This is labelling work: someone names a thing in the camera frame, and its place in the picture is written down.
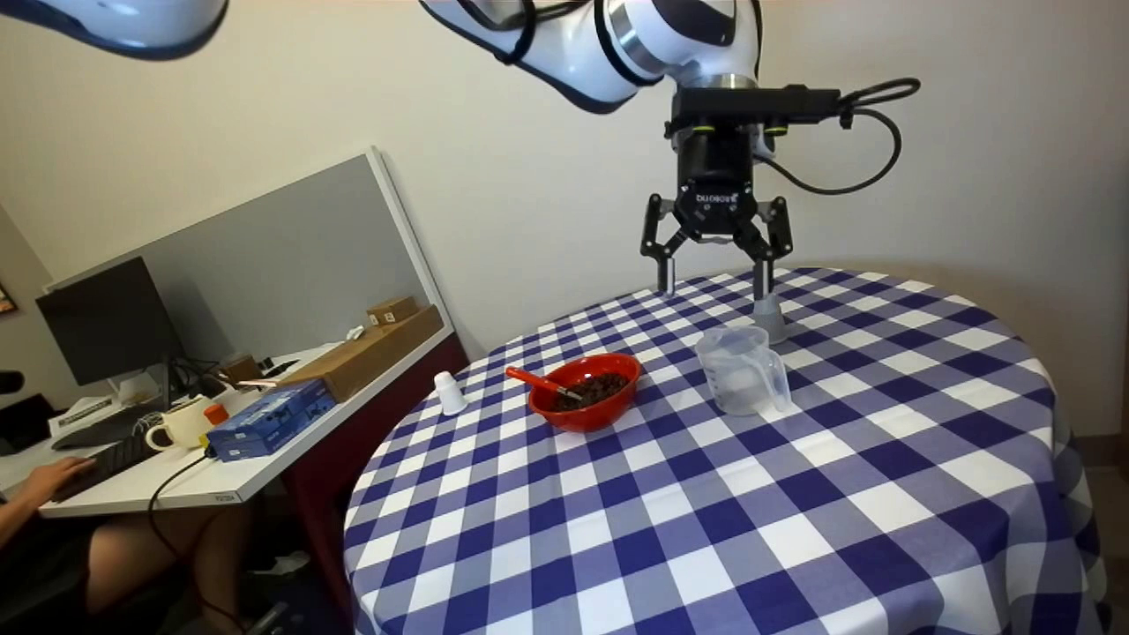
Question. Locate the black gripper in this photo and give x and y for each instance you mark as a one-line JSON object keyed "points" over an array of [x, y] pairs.
{"points": [[713, 179]]}

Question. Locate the clear plastic jar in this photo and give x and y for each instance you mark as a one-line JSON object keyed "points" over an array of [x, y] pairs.
{"points": [[744, 376]]}

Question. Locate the person's forearm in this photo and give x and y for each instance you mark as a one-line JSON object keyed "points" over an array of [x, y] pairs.
{"points": [[15, 516]]}

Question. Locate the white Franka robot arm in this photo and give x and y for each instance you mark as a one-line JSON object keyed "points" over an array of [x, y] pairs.
{"points": [[586, 47]]}

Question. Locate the red plastic bowl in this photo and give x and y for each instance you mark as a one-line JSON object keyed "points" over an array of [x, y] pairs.
{"points": [[612, 406]]}

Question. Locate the person's hand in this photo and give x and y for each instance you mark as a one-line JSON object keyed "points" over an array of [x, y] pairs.
{"points": [[57, 482]]}

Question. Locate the dark food pieces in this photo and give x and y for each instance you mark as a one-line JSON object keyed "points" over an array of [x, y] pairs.
{"points": [[591, 386]]}

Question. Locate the red plastic spoon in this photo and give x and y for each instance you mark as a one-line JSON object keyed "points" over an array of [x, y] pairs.
{"points": [[530, 379]]}

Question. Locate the blue white checked tablecloth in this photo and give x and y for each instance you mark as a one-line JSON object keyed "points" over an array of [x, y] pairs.
{"points": [[764, 506]]}

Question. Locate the white cup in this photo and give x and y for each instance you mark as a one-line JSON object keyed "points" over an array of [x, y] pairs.
{"points": [[450, 391]]}

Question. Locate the grey desk partition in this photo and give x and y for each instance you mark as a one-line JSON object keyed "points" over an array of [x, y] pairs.
{"points": [[285, 257]]}

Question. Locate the dark red cabinet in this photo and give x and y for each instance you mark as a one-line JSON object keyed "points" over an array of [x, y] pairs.
{"points": [[324, 482]]}

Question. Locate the blue cardboard box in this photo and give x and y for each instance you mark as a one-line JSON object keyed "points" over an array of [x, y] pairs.
{"points": [[270, 422]]}

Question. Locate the white desk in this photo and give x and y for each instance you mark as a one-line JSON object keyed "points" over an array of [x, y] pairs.
{"points": [[249, 478]]}

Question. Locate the small orange object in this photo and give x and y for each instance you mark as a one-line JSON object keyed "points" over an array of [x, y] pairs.
{"points": [[216, 412]]}

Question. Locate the white mug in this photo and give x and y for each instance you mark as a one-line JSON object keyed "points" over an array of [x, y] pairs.
{"points": [[184, 424]]}

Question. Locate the black computer monitor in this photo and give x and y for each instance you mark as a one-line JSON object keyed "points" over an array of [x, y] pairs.
{"points": [[109, 321]]}

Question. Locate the black keyboard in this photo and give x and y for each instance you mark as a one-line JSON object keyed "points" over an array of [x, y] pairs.
{"points": [[110, 453]]}

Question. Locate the person's bare leg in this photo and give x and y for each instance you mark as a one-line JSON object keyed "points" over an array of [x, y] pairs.
{"points": [[155, 559]]}

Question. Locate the black desk device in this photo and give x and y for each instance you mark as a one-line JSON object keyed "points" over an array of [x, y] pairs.
{"points": [[22, 417]]}

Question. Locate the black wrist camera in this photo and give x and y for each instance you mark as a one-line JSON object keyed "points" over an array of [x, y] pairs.
{"points": [[753, 108]]}

